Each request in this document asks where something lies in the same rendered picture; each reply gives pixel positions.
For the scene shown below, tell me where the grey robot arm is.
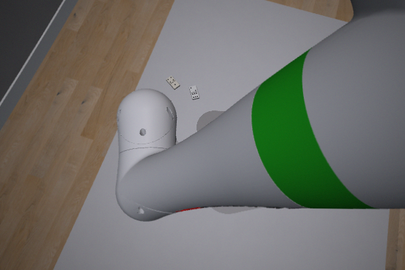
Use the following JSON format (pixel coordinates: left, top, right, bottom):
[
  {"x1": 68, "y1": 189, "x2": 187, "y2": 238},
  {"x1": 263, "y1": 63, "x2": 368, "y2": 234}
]
[{"x1": 116, "y1": 0, "x2": 405, "y2": 222}]

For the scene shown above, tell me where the white domino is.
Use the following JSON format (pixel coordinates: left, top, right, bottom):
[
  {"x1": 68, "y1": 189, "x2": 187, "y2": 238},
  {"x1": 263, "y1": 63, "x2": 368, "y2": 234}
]
[
  {"x1": 189, "y1": 85, "x2": 199, "y2": 100},
  {"x1": 166, "y1": 76, "x2": 180, "y2": 89}
]

